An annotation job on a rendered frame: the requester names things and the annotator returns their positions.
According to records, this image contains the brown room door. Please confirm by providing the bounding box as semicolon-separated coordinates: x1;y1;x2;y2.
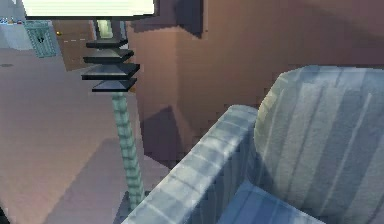
52;19;98;72

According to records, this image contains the grey-blue striped armchair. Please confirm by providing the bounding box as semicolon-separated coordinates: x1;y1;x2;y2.
120;64;384;224

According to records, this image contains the floor lamp with white shade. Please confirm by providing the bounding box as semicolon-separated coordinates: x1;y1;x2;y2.
20;0;158;212

